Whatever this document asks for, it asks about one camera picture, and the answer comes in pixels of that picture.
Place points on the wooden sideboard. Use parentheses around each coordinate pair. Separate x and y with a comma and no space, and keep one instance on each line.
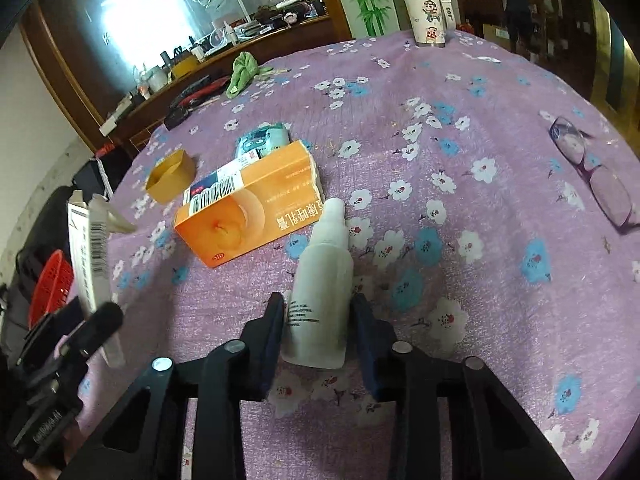
(160,105)

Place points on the eyeglasses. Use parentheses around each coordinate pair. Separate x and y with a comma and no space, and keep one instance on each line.
(600,180)

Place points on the black bag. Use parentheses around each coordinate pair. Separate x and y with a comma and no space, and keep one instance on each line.
(45,225)

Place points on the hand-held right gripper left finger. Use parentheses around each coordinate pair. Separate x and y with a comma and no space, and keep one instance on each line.
(272,340)

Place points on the red plastic basket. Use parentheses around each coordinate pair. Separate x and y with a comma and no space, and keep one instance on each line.
(50,285)

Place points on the white plastic bottle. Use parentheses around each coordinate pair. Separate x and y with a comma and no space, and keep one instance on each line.
(320,290)

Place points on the orange medicine box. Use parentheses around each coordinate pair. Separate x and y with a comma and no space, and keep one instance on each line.
(250,205)

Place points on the yellow box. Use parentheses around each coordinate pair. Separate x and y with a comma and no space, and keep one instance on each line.
(185,66)

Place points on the teal tissue pack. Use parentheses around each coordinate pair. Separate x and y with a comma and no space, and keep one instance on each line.
(262,140)

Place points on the white printed tumbler cup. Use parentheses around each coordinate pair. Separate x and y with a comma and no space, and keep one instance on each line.
(425,7)

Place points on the black red remote case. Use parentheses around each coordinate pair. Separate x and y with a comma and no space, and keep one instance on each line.
(197,97)

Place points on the green cloth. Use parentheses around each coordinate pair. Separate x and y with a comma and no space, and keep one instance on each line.
(242,75)

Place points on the white and blue medicine box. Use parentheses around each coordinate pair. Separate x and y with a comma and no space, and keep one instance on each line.
(90,250)

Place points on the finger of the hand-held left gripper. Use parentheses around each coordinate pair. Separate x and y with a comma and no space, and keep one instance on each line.
(97,327)

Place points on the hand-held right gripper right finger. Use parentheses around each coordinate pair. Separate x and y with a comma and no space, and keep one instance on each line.
(367,345)

